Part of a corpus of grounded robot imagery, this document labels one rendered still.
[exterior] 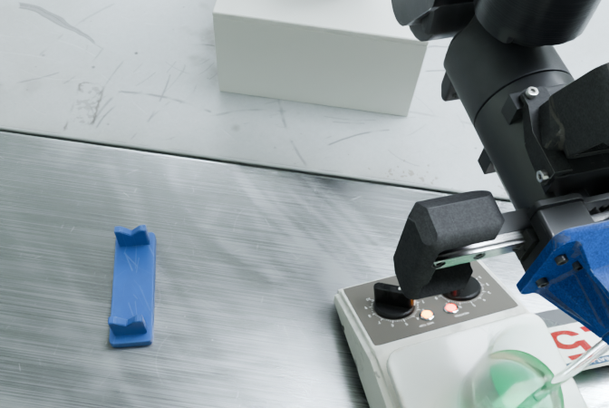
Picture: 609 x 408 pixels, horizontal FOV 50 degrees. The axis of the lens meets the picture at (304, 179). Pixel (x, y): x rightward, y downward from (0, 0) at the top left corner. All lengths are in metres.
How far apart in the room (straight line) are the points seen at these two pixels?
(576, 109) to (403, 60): 0.34
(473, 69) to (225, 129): 0.35
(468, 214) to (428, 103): 0.42
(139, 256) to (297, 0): 0.27
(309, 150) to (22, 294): 0.29
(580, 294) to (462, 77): 0.13
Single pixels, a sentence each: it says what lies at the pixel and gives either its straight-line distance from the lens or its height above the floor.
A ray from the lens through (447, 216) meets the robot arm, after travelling 0.28.
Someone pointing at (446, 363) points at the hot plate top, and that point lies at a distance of 0.47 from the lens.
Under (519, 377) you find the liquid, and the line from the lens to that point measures 0.45.
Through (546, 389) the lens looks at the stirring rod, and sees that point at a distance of 0.42.
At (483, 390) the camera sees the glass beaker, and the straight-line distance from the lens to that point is 0.41.
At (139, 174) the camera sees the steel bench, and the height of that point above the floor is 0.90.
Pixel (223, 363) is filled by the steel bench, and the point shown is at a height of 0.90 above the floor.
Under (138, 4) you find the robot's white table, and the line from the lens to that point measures 0.79.
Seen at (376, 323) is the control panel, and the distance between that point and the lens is 0.51.
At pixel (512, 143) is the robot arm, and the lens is 0.34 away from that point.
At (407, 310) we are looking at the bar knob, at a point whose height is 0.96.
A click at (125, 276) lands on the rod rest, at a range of 0.58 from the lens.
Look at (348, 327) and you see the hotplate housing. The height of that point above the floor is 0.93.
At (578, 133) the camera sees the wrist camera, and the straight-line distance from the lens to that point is 0.30.
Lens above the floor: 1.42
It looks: 57 degrees down
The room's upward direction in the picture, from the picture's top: 5 degrees clockwise
